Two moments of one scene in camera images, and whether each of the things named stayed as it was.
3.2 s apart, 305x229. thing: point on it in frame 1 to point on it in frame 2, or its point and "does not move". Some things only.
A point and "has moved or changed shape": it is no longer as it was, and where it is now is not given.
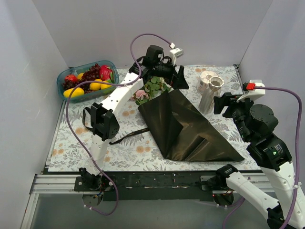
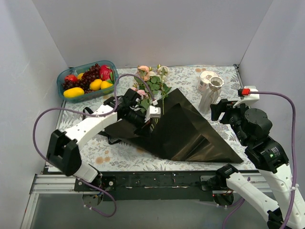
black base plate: (152, 185) does not move
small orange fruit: (80, 75) does not move
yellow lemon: (95, 86) does not move
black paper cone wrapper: (180, 132) has moved or changed shape
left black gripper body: (174, 78) to (142, 123)
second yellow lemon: (104, 86) does not move
